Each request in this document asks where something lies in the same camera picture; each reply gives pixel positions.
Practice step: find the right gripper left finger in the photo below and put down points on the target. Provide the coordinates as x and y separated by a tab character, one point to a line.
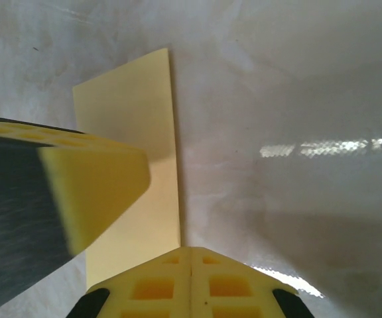
154	288

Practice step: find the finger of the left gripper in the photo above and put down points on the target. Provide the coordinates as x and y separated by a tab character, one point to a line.
45	189

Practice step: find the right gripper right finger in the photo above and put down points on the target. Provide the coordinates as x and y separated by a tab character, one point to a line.
230	288

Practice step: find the yellow cloth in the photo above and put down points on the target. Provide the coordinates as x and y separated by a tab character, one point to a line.
128	99

